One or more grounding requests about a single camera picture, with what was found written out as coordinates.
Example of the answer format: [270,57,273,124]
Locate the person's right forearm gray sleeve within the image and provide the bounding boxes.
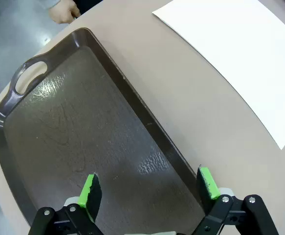
[38,0,61,10]

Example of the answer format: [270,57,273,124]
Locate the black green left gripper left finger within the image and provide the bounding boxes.
[27,172,104,235]

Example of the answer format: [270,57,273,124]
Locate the white A4 paper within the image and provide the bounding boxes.
[152,0,285,150]

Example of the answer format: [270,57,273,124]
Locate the brown plastic handled tray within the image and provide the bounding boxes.
[0,27,206,235]

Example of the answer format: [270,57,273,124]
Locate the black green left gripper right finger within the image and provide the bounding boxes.
[192,166,280,235]

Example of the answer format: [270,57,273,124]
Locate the person's right hand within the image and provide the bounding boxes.
[48,0,81,24]

